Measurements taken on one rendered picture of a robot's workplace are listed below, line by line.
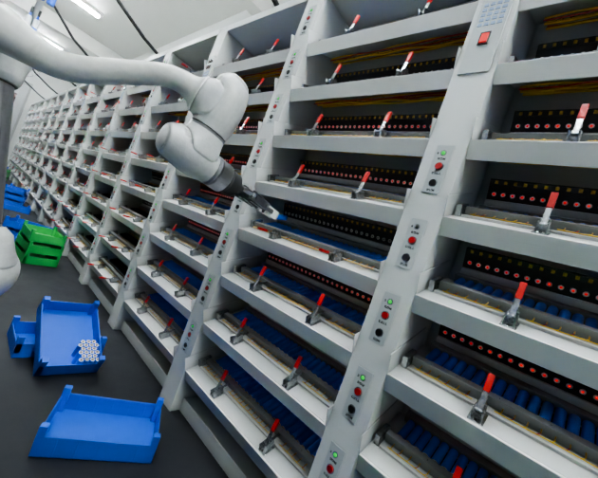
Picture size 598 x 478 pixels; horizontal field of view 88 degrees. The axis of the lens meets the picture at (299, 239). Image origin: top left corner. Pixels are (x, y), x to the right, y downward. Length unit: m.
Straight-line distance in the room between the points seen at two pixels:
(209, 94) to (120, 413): 1.05
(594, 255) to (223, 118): 0.82
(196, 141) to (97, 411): 0.93
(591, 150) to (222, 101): 0.79
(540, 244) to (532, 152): 0.20
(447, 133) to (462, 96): 0.10
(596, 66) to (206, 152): 0.85
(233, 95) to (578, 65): 0.75
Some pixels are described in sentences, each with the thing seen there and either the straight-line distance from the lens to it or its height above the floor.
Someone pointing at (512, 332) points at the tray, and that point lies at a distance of 0.72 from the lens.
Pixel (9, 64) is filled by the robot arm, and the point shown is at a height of 0.92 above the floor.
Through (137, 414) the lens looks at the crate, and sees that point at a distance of 1.34.
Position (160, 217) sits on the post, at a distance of 1.81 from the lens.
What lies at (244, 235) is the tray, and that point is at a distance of 1.16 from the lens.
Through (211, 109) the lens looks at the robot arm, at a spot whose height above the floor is 0.99.
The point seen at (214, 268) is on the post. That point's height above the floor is 0.55.
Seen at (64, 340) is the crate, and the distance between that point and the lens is 1.59.
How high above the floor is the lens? 0.74
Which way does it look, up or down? 2 degrees up
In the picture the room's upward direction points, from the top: 20 degrees clockwise
